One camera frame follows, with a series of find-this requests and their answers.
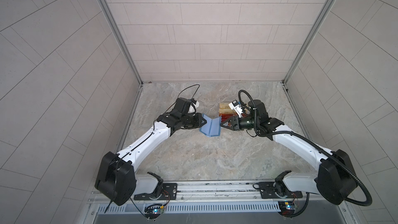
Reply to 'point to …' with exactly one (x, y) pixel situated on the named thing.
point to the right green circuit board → (287, 208)
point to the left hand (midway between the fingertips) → (210, 121)
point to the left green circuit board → (153, 212)
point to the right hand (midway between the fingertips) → (222, 127)
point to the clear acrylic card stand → (225, 116)
